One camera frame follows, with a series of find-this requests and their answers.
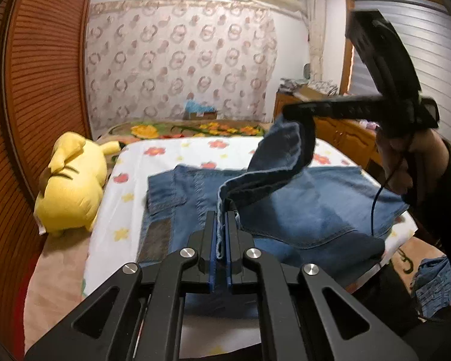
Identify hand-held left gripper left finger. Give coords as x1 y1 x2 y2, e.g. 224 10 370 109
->
24 211 220 361

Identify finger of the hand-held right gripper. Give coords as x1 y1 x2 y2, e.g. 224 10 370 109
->
283 96 380 122

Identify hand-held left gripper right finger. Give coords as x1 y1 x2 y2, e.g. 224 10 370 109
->
223 211 419 361

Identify blue denim pants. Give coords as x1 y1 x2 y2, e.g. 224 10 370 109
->
137 115 410 320

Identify person's right hand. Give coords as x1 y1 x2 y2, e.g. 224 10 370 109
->
375 126 449 196

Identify floral patterned cloth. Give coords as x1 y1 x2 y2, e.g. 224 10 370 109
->
310 80 339 94

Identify open cardboard box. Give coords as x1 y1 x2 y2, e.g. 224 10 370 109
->
297 85 324 100

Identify long wooden cabinet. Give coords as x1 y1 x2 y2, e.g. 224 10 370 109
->
274 92 384 181

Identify stack of printed papers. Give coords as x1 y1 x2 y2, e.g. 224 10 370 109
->
280 78 309 93

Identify grey striped window blind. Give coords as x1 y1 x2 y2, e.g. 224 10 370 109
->
351 0 451 143

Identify tied beige window curtain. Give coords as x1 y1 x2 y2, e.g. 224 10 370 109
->
306 0 327 83

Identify floral beige blanket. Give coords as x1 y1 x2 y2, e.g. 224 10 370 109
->
24 118 422 351

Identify blue plastic bag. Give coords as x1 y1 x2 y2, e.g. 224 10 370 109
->
184 100 211 115

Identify yellow plush toy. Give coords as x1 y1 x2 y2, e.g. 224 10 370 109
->
35 131 121 237

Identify circle patterned sheer curtain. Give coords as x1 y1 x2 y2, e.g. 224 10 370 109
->
84 0 279 130

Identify crumpled denim garment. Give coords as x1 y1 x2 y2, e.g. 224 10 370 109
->
411 256 451 320

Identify wooden louvred wardrobe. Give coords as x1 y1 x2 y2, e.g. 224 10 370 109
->
0 0 94 347

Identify black cable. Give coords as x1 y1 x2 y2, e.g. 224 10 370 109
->
370 135 414 236

